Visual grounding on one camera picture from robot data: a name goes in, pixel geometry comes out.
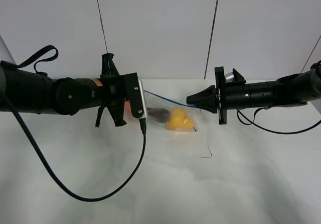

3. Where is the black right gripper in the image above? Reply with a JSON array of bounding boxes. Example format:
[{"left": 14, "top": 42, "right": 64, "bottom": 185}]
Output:
[{"left": 186, "top": 67, "right": 246, "bottom": 125}]

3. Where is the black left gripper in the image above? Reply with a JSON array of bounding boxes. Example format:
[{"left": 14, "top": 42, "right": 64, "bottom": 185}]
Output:
[{"left": 100, "top": 53, "right": 138, "bottom": 127}]

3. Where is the clear zip bag blue zipper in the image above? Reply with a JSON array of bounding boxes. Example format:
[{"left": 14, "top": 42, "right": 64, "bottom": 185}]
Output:
[{"left": 140, "top": 90, "right": 199, "bottom": 132}]

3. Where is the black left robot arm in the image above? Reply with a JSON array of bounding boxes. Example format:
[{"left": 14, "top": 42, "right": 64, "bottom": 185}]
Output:
[{"left": 1, "top": 53, "right": 146, "bottom": 127}]

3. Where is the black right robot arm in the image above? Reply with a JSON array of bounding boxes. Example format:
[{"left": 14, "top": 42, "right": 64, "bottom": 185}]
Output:
[{"left": 186, "top": 62, "right": 320, "bottom": 125}]

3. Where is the orange round fruit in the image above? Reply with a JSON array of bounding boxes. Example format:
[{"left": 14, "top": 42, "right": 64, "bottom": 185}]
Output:
[{"left": 124, "top": 101, "right": 131, "bottom": 115}]

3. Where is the yellow pear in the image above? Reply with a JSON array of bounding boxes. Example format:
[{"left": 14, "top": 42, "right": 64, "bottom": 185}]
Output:
[{"left": 175, "top": 118, "right": 198, "bottom": 132}]

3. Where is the yellow lemon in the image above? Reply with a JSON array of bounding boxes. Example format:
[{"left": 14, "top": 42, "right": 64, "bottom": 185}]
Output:
[{"left": 166, "top": 108, "right": 187, "bottom": 130}]

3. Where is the dark purple eggplant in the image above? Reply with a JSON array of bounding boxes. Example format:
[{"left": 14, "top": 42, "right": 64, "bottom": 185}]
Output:
[{"left": 147, "top": 107, "right": 170, "bottom": 123}]

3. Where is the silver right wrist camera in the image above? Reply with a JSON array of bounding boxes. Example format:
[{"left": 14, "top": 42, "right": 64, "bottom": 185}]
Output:
[{"left": 225, "top": 72, "right": 235, "bottom": 82}]

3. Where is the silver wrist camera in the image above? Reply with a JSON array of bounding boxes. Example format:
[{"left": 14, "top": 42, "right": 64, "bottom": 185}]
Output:
[
  {"left": 125, "top": 77, "right": 147, "bottom": 119},
  {"left": 225, "top": 72, "right": 235, "bottom": 82}
]

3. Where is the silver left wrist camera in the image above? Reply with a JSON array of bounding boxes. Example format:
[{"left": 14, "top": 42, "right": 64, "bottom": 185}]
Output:
[{"left": 125, "top": 77, "right": 147, "bottom": 119}]

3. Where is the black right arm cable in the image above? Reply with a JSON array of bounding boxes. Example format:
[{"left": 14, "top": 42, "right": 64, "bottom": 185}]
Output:
[{"left": 237, "top": 106, "right": 321, "bottom": 135}]

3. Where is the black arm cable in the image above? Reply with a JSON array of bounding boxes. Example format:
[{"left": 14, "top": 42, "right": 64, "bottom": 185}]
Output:
[
  {"left": 0, "top": 93, "right": 147, "bottom": 201},
  {"left": 237, "top": 106, "right": 321, "bottom": 135}
]

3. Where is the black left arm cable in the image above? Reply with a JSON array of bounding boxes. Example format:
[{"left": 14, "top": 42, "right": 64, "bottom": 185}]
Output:
[{"left": 0, "top": 93, "right": 147, "bottom": 201}]

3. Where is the black strap on left arm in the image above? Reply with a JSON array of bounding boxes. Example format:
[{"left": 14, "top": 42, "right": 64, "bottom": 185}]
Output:
[{"left": 15, "top": 45, "right": 59, "bottom": 75}]

